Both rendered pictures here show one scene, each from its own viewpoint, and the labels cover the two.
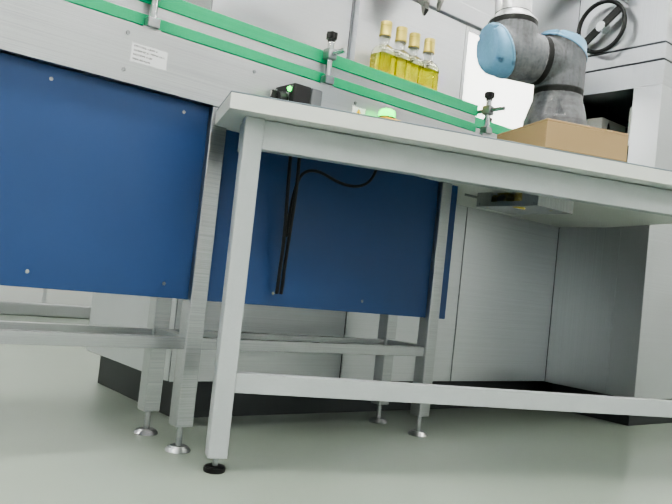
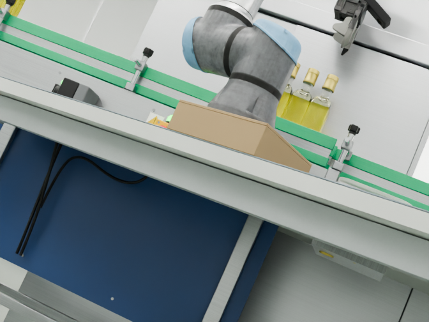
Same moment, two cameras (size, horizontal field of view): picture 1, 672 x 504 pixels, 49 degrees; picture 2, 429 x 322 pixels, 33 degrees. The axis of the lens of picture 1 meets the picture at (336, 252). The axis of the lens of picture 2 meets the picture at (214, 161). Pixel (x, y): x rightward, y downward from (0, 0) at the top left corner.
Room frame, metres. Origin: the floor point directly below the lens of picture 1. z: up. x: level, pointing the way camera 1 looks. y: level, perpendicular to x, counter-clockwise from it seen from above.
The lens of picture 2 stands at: (0.85, -1.66, 0.52)
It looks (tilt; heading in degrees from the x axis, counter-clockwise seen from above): 8 degrees up; 53
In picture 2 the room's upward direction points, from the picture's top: 24 degrees clockwise
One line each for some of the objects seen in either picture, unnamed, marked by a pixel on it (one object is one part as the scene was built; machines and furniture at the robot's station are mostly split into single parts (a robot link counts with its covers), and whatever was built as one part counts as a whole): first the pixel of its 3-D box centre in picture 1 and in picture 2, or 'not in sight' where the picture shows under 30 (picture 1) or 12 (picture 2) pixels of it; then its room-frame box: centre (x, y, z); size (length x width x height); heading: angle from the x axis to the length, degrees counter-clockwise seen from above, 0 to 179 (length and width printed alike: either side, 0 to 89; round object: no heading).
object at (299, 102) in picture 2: (409, 91); (290, 125); (2.15, -0.17, 0.99); 0.06 x 0.06 x 0.21; 38
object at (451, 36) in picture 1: (454, 73); (418, 127); (2.45, -0.34, 1.15); 0.90 x 0.03 x 0.34; 128
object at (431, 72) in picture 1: (424, 96); (309, 132); (2.18, -0.21, 0.99); 0.06 x 0.06 x 0.21; 38
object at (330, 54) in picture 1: (335, 57); (136, 67); (1.75, 0.05, 0.94); 0.07 x 0.04 x 0.13; 38
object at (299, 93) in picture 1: (296, 106); (75, 100); (1.67, 0.13, 0.79); 0.08 x 0.08 x 0.08; 38
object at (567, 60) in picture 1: (558, 63); (265, 57); (1.74, -0.48, 0.98); 0.13 x 0.12 x 0.14; 109
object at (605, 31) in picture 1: (603, 27); not in sight; (2.78, -0.94, 1.49); 0.21 x 0.05 x 0.21; 38
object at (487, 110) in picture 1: (481, 114); (346, 150); (2.16, -0.39, 0.95); 0.17 x 0.03 x 0.12; 38
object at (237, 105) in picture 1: (432, 190); (334, 245); (2.37, -0.29, 0.73); 1.58 x 1.52 x 0.04; 108
